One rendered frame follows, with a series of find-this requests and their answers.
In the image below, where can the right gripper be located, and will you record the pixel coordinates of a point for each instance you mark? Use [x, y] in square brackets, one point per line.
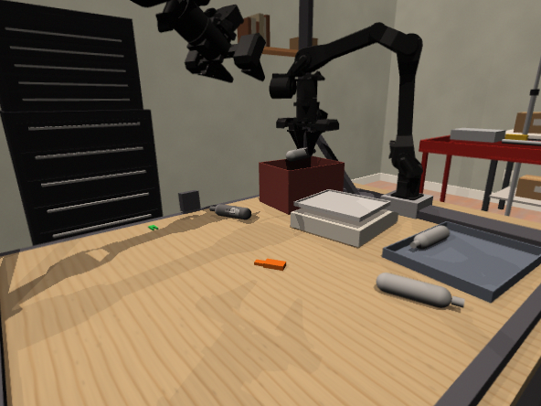
[216, 47]

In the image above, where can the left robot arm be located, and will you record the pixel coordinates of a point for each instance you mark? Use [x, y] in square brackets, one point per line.
[310, 59]

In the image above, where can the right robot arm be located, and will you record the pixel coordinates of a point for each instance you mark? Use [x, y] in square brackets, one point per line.
[189, 21]

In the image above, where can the grey gas cylinder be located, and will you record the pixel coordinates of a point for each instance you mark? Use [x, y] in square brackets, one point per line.
[426, 293]
[297, 154]
[232, 211]

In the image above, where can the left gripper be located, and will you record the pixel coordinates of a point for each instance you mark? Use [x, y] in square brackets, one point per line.
[306, 112]

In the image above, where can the silver co2 cylinder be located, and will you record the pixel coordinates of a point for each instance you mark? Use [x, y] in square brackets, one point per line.
[430, 237]

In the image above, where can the red open-top box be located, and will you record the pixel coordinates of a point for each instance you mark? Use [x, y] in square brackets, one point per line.
[282, 182]

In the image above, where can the grey digital scale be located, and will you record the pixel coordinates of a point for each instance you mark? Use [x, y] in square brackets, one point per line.
[336, 215]

